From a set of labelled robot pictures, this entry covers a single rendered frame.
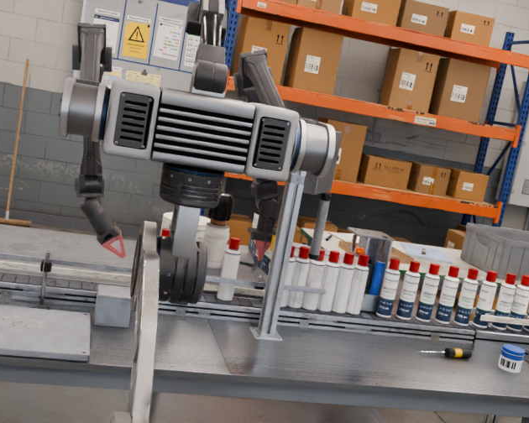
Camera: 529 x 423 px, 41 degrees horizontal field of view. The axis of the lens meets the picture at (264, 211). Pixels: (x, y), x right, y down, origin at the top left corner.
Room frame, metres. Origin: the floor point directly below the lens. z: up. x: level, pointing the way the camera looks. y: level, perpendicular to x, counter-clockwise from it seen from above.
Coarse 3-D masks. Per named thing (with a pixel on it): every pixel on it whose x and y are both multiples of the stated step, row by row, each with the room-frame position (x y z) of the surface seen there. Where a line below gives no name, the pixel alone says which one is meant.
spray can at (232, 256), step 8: (232, 240) 2.17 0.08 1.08; (232, 248) 2.17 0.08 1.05; (224, 256) 2.18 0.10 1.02; (232, 256) 2.16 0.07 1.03; (224, 264) 2.17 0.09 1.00; (232, 264) 2.16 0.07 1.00; (224, 272) 2.17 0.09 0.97; (232, 272) 2.16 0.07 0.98; (224, 288) 2.16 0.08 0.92; (232, 288) 2.17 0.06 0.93; (224, 296) 2.16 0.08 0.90; (232, 296) 2.18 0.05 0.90
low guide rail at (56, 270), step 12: (0, 264) 2.03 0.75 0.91; (12, 264) 2.04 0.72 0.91; (24, 264) 2.05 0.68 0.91; (84, 276) 2.10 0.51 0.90; (96, 276) 2.11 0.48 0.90; (108, 276) 2.12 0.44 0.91; (120, 276) 2.13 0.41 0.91; (204, 288) 2.20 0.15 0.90; (216, 288) 2.21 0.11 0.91; (240, 288) 2.23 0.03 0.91
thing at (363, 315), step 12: (0, 276) 2.00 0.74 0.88; (12, 276) 2.02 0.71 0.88; (24, 276) 2.05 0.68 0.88; (36, 276) 2.07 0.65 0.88; (72, 288) 2.02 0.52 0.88; (84, 288) 2.04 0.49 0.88; (96, 288) 2.06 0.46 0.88; (204, 300) 2.13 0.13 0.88; (216, 300) 2.16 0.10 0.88; (240, 300) 2.21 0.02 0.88; (252, 300) 2.23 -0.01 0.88; (312, 312) 2.22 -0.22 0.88; (324, 312) 2.25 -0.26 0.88; (360, 312) 2.32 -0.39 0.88; (372, 312) 2.35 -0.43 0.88; (420, 324) 2.32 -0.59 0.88; (432, 324) 2.35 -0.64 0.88
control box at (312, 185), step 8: (336, 136) 2.15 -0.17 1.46; (336, 144) 2.16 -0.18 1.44; (336, 152) 2.18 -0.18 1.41; (336, 160) 2.20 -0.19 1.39; (312, 176) 2.06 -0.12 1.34; (328, 176) 2.15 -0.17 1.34; (304, 184) 2.07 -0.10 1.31; (312, 184) 2.06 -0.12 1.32; (320, 184) 2.08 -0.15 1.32; (328, 184) 2.17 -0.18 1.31; (304, 192) 2.07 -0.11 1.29; (312, 192) 2.06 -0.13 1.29; (320, 192) 2.10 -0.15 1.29
